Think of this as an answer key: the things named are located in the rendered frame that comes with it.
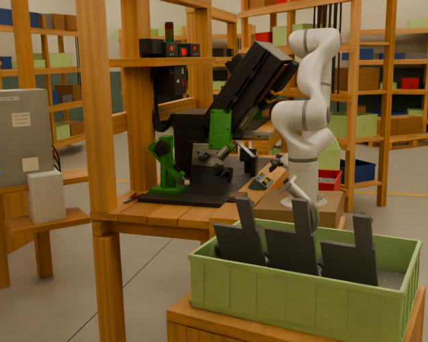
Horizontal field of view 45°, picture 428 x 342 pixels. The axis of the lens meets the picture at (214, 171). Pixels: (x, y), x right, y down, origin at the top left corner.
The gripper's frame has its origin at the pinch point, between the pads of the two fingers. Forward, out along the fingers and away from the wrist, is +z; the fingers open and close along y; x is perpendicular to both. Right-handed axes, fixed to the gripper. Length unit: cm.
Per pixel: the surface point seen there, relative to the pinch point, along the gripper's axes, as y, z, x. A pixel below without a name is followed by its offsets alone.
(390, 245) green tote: 60, 5, -38
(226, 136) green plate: -44.7, -4.9, 20.6
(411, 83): -247, -564, 641
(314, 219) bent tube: 45, 26, -64
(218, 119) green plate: -54, -8, 17
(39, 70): -525, 1, 348
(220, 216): 1.1, 33.1, -9.1
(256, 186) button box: -13.1, 3.2, 22.8
